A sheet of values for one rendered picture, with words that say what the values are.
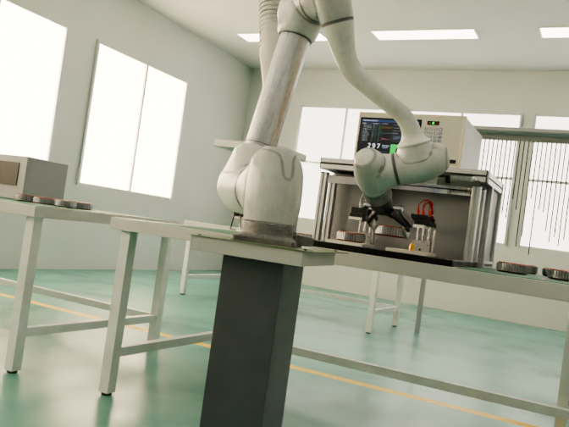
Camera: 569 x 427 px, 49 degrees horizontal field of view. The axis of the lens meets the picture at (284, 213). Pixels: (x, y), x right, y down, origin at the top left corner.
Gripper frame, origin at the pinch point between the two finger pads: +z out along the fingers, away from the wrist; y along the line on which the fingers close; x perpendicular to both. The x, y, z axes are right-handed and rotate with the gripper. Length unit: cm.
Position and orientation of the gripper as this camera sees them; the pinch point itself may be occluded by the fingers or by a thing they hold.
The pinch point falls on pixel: (390, 230)
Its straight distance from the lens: 225.2
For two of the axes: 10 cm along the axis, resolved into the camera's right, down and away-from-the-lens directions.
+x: -3.4, 8.1, -4.7
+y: -8.8, -1.1, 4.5
